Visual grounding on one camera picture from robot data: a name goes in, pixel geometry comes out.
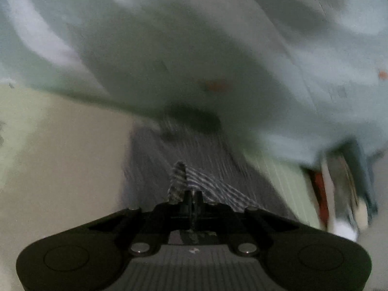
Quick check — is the blue white plaid shirt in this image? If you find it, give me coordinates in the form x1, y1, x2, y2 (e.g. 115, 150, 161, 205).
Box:
120, 123, 297, 221

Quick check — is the stack of folded clothes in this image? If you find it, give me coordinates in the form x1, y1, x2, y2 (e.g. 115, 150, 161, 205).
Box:
307, 140, 378, 242

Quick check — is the pale printed bed sheet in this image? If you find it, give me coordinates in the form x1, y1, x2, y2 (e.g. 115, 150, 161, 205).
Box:
1, 0, 387, 165

